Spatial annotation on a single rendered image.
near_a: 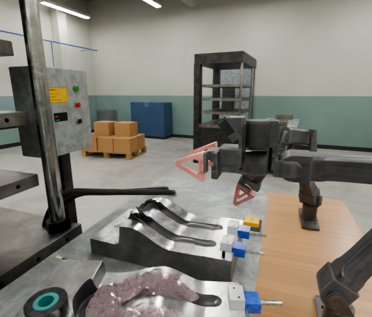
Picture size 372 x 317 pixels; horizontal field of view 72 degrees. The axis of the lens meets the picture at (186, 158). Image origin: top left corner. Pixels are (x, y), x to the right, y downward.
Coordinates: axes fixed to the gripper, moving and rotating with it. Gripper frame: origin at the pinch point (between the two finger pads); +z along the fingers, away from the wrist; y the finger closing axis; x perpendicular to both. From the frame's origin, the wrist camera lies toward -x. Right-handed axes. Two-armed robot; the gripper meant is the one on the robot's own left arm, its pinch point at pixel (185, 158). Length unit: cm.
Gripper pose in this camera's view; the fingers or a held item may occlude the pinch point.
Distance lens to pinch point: 64.6
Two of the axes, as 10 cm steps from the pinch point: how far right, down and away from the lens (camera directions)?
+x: 0.2, 9.7, 2.4
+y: -3.3, 2.3, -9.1
